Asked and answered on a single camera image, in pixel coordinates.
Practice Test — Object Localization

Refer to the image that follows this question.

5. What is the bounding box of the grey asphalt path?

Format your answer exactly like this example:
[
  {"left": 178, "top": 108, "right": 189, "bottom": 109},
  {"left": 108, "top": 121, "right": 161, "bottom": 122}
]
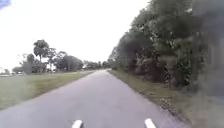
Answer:
[{"left": 0, "top": 69, "right": 191, "bottom": 128}]

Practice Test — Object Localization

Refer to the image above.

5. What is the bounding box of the robot's own part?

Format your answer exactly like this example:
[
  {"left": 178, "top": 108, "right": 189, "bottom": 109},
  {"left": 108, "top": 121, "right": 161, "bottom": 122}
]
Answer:
[
  {"left": 71, "top": 119, "right": 84, "bottom": 128},
  {"left": 144, "top": 118, "right": 157, "bottom": 128}
]

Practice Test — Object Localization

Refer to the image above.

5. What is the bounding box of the dense row of trees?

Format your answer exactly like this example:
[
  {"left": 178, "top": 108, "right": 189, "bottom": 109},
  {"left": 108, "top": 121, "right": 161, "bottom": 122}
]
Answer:
[{"left": 108, "top": 0, "right": 224, "bottom": 98}]

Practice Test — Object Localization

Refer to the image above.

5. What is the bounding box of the distant group of trees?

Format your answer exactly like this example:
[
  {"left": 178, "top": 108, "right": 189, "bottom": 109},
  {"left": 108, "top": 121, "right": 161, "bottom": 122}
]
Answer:
[{"left": 11, "top": 39, "right": 112, "bottom": 75}]

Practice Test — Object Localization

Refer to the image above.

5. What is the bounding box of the grass field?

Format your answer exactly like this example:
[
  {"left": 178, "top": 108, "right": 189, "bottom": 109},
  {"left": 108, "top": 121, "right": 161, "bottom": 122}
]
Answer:
[{"left": 0, "top": 70, "right": 98, "bottom": 111}]

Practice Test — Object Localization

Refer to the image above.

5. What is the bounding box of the grass verge with dry leaves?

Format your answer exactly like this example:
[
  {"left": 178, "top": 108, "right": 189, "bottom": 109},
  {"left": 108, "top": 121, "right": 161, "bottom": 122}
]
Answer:
[{"left": 107, "top": 69, "right": 224, "bottom": 128}]

